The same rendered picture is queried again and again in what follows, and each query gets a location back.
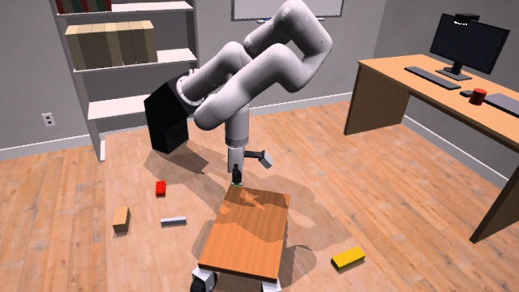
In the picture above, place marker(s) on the grey rectangular bar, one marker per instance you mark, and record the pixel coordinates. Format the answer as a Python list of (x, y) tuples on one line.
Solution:
[(173, 221)]

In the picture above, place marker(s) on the brown wooden block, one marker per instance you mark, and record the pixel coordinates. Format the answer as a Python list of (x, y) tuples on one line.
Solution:
[(121, 219)]

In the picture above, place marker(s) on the yellow rectangular block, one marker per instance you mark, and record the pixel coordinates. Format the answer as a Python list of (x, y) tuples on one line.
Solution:
[(347, 258)]

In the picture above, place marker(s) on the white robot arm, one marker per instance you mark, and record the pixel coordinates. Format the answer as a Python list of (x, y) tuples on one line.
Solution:
[(272, 62)]

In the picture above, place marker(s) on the red toy brick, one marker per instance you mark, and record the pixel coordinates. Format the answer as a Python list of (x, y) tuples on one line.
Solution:
[(160, 189)]

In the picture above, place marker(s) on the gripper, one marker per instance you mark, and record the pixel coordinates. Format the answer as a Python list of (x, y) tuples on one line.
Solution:
[(236, 157)]

